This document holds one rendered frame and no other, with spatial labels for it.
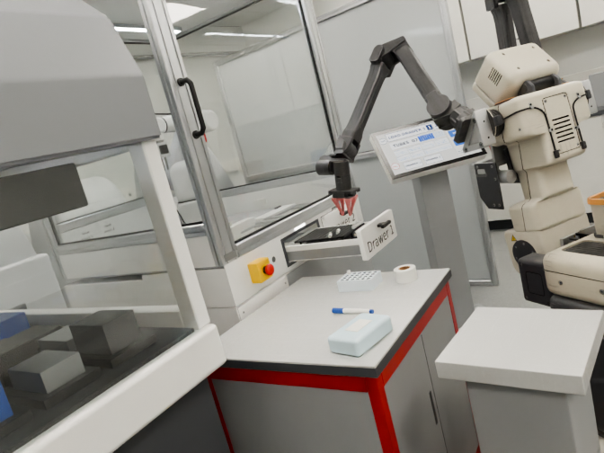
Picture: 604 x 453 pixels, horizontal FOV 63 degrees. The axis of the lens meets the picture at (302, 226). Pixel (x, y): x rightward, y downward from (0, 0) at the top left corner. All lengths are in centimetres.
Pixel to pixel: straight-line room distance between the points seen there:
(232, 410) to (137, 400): 47
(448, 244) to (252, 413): 165
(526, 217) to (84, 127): 131
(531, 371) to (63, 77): 104
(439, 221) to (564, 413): 175
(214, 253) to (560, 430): 106
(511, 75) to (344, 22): 217
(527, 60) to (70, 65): 129
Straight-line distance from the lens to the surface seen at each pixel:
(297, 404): 135
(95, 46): 117
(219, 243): 162
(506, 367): 108
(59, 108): 105
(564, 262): 148
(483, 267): 357
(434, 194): 272
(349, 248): 175
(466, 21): 506
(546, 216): 175
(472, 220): 348
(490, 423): 121
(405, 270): 160
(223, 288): 166
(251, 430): 152
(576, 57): 520
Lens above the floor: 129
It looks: 10 degrees down
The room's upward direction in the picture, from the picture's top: 14 degrees counter-clockwise
